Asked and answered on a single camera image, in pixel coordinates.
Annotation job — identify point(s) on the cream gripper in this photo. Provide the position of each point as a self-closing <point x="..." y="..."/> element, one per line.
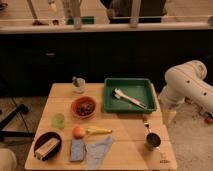
<point x="168" y="115"/>

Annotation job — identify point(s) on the white dish brush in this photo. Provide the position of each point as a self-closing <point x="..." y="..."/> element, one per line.
<point x="119" y="94"/>

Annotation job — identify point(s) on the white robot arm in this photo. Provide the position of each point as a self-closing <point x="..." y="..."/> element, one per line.
<point x="186" y="81"/>

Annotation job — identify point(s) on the metal measuring cup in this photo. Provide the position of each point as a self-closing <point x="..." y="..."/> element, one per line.
<point x="153" y="140"/>

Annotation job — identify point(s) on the green plastic tray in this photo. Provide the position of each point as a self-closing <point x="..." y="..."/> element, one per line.
<point x="137" y="88"/>

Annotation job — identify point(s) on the light blue cloth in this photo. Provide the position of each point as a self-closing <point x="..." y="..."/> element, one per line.
<point x="96" y="152"/>

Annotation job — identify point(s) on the orange bowl with dark food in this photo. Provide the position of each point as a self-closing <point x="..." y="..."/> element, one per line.
<point x="83" y="107"/>

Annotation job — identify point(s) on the orange round fruit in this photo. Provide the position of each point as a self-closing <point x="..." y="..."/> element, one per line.
<point x="78" y="132"/>

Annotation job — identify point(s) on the blue sponge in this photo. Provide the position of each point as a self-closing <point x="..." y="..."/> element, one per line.
<point x="77" y="151"/>

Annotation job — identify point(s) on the small green cup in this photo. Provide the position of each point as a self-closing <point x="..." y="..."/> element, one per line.
<point x="58" y="121"/>

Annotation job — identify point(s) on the beige block sponge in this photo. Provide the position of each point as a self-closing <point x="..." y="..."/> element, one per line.
<point x="46" y="148"/>

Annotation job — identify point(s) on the black chair base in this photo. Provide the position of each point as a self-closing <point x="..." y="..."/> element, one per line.
<point x="8" y="128"/>

